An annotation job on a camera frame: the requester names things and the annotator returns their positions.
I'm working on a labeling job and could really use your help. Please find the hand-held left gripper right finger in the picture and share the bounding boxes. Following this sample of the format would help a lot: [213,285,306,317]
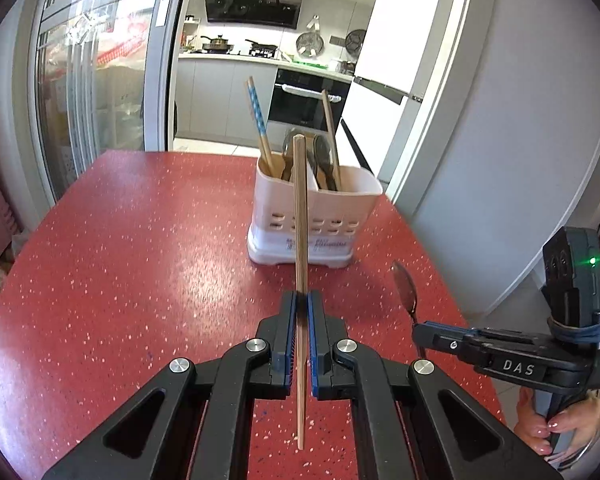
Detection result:
[307,290,564,480]

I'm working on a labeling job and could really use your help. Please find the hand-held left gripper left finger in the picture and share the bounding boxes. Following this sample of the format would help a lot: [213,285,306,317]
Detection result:
[42,290,299,480]

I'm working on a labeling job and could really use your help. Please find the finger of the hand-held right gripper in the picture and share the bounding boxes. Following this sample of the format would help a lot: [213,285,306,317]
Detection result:
[412,322,481,369]

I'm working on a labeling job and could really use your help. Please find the small translucent grey spoon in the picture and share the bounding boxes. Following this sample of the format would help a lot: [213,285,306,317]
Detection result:
[311,134,338,192]
[390,259,428,360]

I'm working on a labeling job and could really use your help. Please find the beige plastic utensil holder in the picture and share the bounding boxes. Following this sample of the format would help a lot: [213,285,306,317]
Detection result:
[246,155,384,269]

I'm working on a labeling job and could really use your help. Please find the plain bamboo chopstick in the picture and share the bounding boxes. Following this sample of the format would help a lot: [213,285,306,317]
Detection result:
[321,88,343,192]
[292,134,311,450]

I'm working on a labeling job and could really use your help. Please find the large translucent grey spoon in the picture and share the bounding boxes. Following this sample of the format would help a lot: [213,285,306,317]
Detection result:
[281,128,307,162]

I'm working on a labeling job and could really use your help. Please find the blue patterned bamboo chopstick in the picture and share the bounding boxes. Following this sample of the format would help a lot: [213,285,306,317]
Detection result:
[244,76,277,171]

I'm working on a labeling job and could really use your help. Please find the person's right hand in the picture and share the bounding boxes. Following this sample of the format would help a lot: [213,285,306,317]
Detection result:
[512,387,600,457]

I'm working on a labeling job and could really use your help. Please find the black built-in oven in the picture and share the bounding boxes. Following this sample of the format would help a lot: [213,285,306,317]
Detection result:
[268,66,352,137]

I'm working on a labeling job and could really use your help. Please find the grey kitchen cabinet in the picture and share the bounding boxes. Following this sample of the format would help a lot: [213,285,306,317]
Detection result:
[175,56,282,142]

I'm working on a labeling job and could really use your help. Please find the black frying pan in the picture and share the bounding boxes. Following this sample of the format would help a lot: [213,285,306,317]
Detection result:
[244,38,279,59]

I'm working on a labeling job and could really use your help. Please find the round metal rack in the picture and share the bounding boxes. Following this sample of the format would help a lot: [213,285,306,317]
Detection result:
[344,28,371,57]
[295,14,325,59]

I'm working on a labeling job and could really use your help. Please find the cooking pot with lid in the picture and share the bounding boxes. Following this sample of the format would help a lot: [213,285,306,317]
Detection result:
[200,34,236,54]

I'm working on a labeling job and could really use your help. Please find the white refrigerator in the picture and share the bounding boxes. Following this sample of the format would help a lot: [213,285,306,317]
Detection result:
[339,0,463,187]

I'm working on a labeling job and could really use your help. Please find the glass sliding door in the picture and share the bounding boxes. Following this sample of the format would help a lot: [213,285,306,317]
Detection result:
[30,0,193,201]

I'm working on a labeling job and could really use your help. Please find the black range hood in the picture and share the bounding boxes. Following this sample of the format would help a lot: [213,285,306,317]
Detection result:
[202,0,307,30]

